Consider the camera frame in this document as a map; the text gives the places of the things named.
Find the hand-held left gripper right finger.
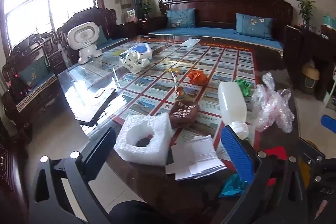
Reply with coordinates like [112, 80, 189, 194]
[221, 125, 308, 224]

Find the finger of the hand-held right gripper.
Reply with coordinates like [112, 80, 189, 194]
[321, 114, 336, 134]
[297, 137, 326, 162]

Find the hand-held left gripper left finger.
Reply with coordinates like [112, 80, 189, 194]
[28, 126, 117, 224]

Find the teal paper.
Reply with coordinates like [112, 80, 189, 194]
[219, 174, 248, 198]

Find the white plastic bottle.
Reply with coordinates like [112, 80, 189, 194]
[217, 81, 250, 140]

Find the clear plastic bag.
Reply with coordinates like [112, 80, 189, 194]
[252, 72, 296, 133]

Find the white foam block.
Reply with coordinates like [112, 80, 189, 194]
[114, 112, 174, 167]

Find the red paper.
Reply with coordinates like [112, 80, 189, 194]
[263, 146, 288, 188]

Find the black flat board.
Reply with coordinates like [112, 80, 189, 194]
[73, 88, 124, 127]

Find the green basket with cream lid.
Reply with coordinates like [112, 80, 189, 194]
[299, 61, 321, 94]

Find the brown printed cloth pouch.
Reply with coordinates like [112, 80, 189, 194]
[168, 101, 200, 130]

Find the crumpled green paper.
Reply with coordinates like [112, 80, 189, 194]
[234, 78, 253, 97]

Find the person's leg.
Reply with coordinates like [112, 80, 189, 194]
[109, 200, 168, 224]

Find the wooden coffee table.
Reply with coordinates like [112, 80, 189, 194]
[56, 34, 302, 224]

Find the dark wooden side table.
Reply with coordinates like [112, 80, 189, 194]
[283, 25, 336, 101]

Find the crumpled orange paper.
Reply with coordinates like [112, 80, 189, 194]
[187, 70, 208, 86]

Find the twisted foil wrapper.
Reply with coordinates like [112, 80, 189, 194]
[168, 68, 188, 98]

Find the printed table mat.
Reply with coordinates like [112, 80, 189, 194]
[71, 40, 257, 159]

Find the white plastic bag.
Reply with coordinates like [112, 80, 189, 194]
[119, 43, 153, 74]

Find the teal box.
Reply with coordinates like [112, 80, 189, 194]
[322, 14, 336, 27]

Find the green embroidered cushion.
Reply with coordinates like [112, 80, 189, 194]
[96, 26, 109, 46]
[18, 57, 49, 88]

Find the bamboo plant in vase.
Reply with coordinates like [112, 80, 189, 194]
[295, 0, 315, 29]

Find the carved wooden armchair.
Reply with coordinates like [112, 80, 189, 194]
[1, 31, 63, 119]
[56, 7, 129, 62]

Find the white robot toy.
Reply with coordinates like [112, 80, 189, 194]
[67, 21, 103, 65]

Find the blue embroidered cushion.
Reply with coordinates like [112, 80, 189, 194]
[166, 9, 196, 29]
[235, 13, 273, 41]

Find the blue sofa seat pad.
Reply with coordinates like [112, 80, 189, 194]
[148, 28, 284, 50]

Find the small wooden side table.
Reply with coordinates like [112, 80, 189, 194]
[138, 17, 168, 35]

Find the carved wooden sofa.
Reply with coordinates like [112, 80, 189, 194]
[148, 0, 294, 51]

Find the green potted plant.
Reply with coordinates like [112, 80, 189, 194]
[139, 0, 154, 18]

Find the black tower speaker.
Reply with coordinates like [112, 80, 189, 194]
[132, 0, 142, 17]

